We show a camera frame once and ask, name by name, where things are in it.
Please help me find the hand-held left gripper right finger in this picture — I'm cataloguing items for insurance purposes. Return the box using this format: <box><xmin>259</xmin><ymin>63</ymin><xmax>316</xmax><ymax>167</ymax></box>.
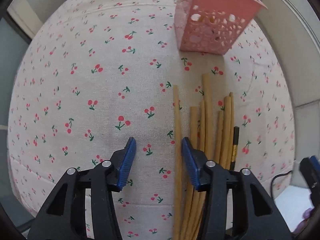
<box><xmin>181</xmin><ymin>137</ymin><xmax>293</xmax><ymax>240</ymax></box>

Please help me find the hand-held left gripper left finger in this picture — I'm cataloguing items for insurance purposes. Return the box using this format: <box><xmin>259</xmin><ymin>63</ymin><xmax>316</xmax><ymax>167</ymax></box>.
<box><xmin>27</xmin><ymin>137</ymin><xmax>137</xmax><ymax>240</ymax></box>

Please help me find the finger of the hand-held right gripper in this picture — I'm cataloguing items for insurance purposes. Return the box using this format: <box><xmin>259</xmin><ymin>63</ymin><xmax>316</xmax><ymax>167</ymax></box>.
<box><xmin>299</xmin><ymin>155</ymin><xmax>319</xmax><ymax>205</ymax></box>

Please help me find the black chopstick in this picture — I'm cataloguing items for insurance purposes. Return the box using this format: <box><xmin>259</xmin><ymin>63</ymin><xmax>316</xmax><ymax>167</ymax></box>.
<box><xmin>230</xmin><ymin>126</ymin><xmax>240</xmax><ymax>169</ymax></box>

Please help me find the pink perforated utensil holder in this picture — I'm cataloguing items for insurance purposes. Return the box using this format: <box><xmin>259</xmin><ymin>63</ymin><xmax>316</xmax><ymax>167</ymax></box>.
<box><xmin>174</xmin><ymin>0</ymin><xmax>268</xmax><ymax>55</ymax></box>

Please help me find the person's right hand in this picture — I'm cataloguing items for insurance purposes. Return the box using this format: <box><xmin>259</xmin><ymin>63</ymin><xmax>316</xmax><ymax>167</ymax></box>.
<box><xmin>295</xmin><ymin>208</ymin><xmax>314</xmax><ymax>233</ymax></box>

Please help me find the cherry print tablecloth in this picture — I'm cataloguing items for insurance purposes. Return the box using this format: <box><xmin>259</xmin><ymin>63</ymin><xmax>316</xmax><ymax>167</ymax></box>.
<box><xmin>7</xmin><ymin>0</ymin><xmax>295</xmax><ymax>240</ymax></box>

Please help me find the black cable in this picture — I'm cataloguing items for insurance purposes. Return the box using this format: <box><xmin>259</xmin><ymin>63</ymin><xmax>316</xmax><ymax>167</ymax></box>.
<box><xmin>271</xmin><ymin>170</ymin><xmax>293</xmax><ymax>198</ymax></box>

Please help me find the white window frame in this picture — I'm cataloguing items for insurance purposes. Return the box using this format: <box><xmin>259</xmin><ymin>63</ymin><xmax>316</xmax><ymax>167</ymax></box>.
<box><xmin>255</xmin><ymin>0</ymin><xmax>316</xmax><ymax>108</ymax></box>

